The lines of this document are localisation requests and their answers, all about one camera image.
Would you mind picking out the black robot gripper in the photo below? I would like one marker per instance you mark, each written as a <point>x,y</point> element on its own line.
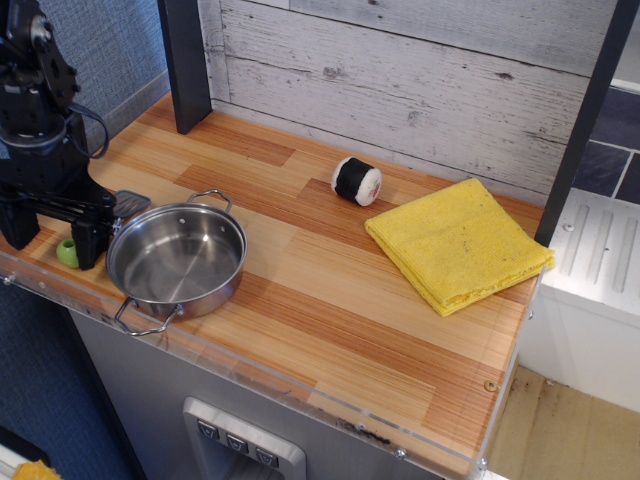
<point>46,171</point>

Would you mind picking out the green handled grey spatula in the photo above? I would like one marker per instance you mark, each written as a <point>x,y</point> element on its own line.
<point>127,204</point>

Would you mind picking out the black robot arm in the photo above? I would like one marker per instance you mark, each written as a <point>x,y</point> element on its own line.
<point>34,75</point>

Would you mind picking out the yellow folded cloth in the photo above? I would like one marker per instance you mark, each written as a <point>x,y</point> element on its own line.
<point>458,246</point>

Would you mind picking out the stainless steel pot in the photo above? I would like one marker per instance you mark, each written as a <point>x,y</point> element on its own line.
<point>177,260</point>

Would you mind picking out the yellow object bottom corner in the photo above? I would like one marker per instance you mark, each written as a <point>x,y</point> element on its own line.
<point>35,471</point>

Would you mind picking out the silver dispenser button panel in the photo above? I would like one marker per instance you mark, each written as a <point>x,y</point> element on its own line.
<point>228,447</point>

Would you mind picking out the toy sushi roll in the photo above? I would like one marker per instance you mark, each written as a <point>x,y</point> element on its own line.
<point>356,181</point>

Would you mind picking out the white ribbed side counter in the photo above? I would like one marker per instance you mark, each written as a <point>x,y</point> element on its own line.
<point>596,245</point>

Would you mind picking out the dark grey left post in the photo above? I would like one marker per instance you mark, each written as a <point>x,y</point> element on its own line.
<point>186,63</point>

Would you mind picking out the dark grey post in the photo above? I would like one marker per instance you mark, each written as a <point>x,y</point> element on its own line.
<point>607,61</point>
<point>186,63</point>

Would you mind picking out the dark grey right post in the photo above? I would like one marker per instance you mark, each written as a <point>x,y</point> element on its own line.
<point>607,61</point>

